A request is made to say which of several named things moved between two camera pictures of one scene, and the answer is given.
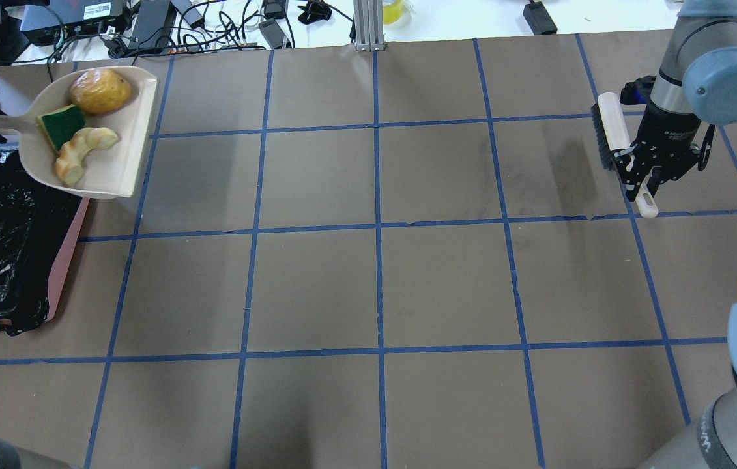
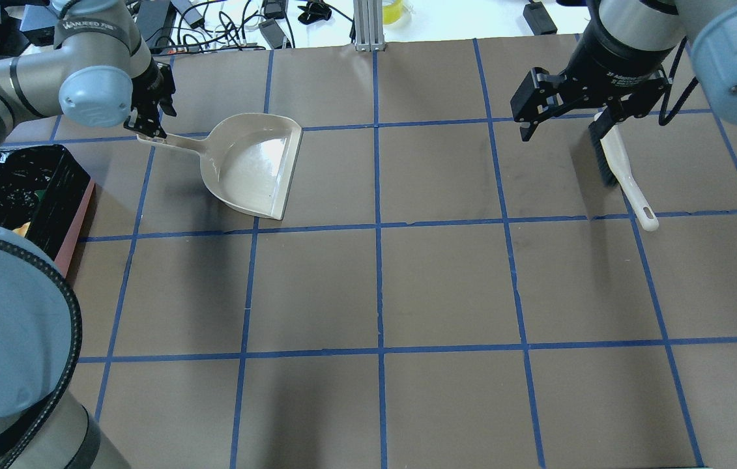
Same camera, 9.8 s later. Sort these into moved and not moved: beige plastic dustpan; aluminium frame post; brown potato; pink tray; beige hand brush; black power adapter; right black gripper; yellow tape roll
Moved: brown potato; beige plastic dustpan; right black gripper; beige hand brush
Not moved: pink tray; aluminium frame post; black power adapter; yellow tape roll
